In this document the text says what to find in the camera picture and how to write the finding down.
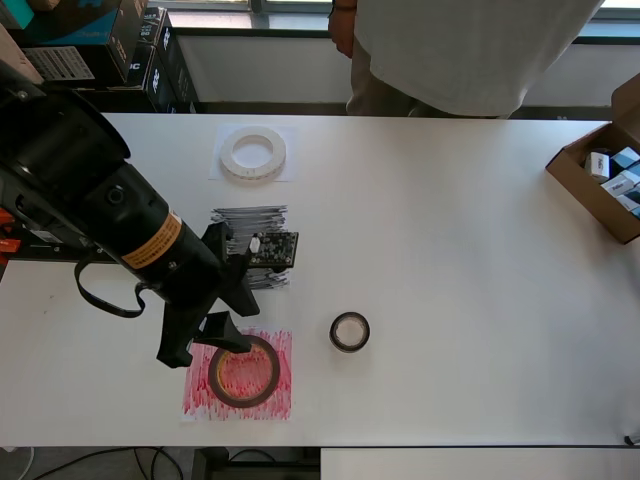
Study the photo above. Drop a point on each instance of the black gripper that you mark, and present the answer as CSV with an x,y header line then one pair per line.
x,y
190,300

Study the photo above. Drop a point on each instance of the red tape roll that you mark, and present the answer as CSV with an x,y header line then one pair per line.
x,y
245,403

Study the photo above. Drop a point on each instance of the small black tape roll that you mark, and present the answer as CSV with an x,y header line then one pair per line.
x,y
350,349

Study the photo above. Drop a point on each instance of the white tape roll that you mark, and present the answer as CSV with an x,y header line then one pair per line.
x,y
226,152

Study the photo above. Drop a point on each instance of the black gray Piper robot arm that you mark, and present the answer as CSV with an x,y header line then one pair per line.
x,y
75,165

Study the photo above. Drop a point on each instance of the person left hand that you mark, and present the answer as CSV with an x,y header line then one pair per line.
x,y
345,30

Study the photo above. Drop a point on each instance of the red scribbled paper sheet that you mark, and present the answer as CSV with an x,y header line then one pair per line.
x,y
200,400

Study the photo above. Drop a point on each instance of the black scribbled paper sheet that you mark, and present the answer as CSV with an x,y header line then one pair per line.
x,y
265,215

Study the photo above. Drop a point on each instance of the blank white paper sheet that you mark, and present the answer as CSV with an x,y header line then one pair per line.
x,y
213,175

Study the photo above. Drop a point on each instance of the orange clamp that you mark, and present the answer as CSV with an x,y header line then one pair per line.
x,y
10,245

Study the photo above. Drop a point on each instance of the black box with white print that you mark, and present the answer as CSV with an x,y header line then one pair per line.
x,y
175,75

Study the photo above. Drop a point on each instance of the black box with white letters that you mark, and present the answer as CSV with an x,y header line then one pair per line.
x,y
140,75

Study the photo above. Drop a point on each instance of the white flat panel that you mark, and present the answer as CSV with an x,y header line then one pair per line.
x,y
475,465

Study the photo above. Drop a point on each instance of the black box with orange print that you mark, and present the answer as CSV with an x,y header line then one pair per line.
x,y
150,25

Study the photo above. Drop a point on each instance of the black box with white label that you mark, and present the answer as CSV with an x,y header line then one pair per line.
x,y
60,64

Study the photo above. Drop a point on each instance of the black box with blue print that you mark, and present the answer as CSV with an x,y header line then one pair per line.
x,y
85,32

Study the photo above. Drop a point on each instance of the person in gray shirt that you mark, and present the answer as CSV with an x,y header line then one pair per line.
x,y
450,50

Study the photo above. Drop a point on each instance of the GX760A cardboard box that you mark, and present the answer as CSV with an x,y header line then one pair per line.
x,y
15,45

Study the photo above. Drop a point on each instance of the open cardboard box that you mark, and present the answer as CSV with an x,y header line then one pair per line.
x,y
575,175

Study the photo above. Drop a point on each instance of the plain teal box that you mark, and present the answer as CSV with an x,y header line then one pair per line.
x,y
17,12

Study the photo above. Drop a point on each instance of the small white carton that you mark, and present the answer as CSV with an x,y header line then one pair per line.
x,y
598,166

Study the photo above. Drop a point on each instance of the white carton with black print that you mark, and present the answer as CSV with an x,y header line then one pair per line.
x,y
616,184

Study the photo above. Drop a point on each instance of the white teal carton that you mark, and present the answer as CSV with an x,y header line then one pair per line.
x,y
627,205
635,192

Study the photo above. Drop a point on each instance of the small dark teal carton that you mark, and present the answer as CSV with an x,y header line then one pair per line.
x,y
625,157

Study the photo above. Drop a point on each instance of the black table leg frame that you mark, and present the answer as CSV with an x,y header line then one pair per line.
x,y
210,467

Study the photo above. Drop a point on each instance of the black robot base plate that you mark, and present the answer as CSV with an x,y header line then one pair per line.
x,y
50,252

